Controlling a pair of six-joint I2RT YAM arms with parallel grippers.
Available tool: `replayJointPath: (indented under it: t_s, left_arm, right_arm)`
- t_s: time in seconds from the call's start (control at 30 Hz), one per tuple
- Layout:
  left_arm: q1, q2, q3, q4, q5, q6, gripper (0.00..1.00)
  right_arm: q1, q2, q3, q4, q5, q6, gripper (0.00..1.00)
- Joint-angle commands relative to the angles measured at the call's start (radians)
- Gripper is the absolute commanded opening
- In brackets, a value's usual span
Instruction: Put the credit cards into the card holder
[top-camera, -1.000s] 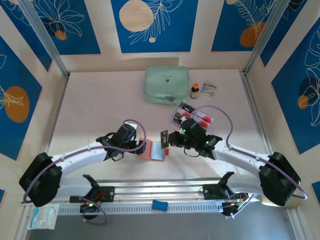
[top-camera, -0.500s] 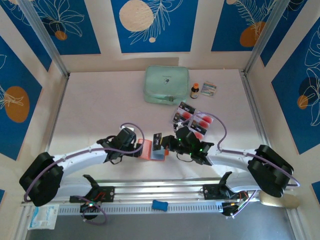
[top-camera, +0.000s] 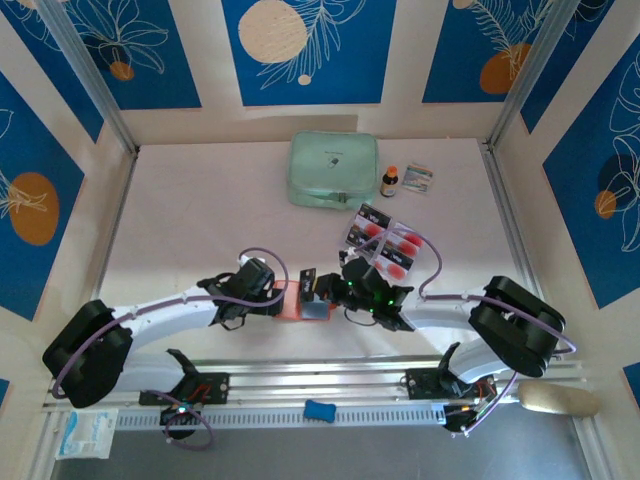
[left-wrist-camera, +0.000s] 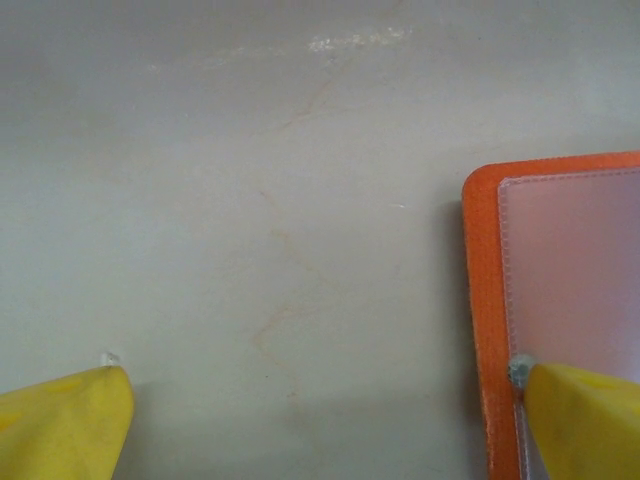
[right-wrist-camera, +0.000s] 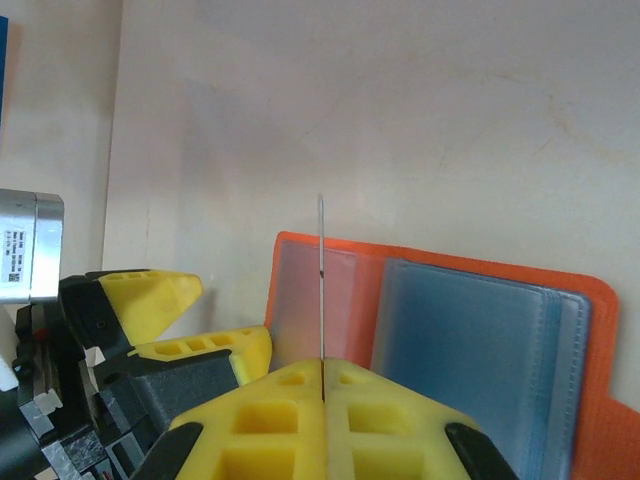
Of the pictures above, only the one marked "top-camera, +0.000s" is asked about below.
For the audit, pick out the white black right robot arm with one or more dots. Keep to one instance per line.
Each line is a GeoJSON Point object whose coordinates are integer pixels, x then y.
{"type": "Point", "coordinates": [440, 315]}

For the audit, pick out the blue bone-shaped sponge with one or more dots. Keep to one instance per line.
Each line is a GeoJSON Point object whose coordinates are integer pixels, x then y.
{"type": "Point", "coordinates": [320, 410]}

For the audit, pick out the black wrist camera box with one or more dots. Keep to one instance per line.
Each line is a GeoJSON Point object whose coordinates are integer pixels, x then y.
{"type": "Point", "coordinates": [361, 276]}
{"type": "Point", "coordinates": [255, 277]}

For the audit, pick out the long aluminium mounting rail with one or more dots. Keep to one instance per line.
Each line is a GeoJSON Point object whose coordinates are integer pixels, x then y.
{"type": "Point", "coordinates": [320, 372]}

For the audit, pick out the black controller board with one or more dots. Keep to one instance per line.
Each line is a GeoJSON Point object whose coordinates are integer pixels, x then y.
{"type": "Point", "coordinates": [180, 415]}
{"type": "Point", "coordinates": [460, 417]}

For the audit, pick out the blue floral wall panel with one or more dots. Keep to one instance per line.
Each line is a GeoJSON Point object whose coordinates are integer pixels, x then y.
{"type": "Point", "coordinates": [575, 210]}
{"type": "Point", "coordinates": [340, 60]}
{"type": "Point", "coordinates": [55, 75]}
{"type": "Point", "coordinates": [575, 55]}
{"type": "Point", "coordinates": [40, 150]}
{"type": "Point", "coordinates": [460, 40]}
{"type": "Point", "coordinates": [165, 60]}

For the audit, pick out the orange card holder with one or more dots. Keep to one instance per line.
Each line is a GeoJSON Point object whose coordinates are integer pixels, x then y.
{"type": "Point", "coordinates": [290, 292]}

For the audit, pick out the mint green zip pouch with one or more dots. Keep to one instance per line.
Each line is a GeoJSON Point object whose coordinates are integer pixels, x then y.
{"type": "Point", "coordinates": [330, 165]}

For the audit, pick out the beige oval object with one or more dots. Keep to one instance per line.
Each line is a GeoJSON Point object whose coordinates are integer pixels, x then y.
{"type": "Point", "coordinates": [557, 400]}

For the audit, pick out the white blue gauze packet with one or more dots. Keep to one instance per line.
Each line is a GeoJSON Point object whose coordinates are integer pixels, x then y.
{"type": "Point", "coordinates": [87, 434]}

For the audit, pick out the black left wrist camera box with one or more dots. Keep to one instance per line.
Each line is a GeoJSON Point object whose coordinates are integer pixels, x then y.
{"type": "Point", "coordinates": [255, 277]}

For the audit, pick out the aluminium frame post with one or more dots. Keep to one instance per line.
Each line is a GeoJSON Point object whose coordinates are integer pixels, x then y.
{"type": "Point", "coordinates": [536, 65]}
{"type": "Point", "coordinates": [90, 75]}

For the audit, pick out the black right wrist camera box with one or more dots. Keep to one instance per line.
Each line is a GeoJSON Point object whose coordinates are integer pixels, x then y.
{"type": "Point", "coordinates": [361, 276]}

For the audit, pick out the aluminium table side rail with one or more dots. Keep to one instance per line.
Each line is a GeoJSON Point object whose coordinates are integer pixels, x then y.
{"type": "Point", "coordinates": [520, 250]}
{"type": "Point", "coordinates": [114, 235]}

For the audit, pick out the white green bandage packet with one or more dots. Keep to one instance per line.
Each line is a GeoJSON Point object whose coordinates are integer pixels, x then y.
{"type": "Point", "coordinates": [417, 179]}

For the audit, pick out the brown bottle orange cap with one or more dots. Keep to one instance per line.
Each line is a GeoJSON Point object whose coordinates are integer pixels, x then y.
{"type": "Point", "coordinates": [389, 186]}

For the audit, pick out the white red card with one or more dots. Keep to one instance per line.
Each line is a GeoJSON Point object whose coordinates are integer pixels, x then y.
{"type": "Point", "coordinates": [307, 285]}

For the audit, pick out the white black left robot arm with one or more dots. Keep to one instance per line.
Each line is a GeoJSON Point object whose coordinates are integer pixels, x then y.
{"type": "Point", "coordinates": [165, 315]}

